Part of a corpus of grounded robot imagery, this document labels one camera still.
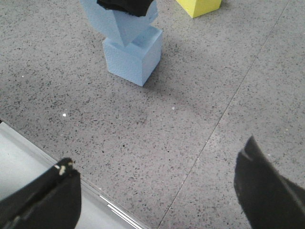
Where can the yellow foam cube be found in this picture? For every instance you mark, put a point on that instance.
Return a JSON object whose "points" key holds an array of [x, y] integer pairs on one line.
{"points": [[197, 8]]}

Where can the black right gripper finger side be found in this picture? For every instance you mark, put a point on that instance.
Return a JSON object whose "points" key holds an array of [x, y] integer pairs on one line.
{"points": [[133, 7]]}

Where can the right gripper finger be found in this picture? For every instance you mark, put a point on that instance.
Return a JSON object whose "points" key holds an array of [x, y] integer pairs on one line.
{"points": [[51, 201], [268, 199]]}

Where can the light blue foam cube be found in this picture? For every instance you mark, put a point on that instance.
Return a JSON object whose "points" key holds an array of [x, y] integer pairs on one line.
{"points": [[136, 61], [119, 26]]}

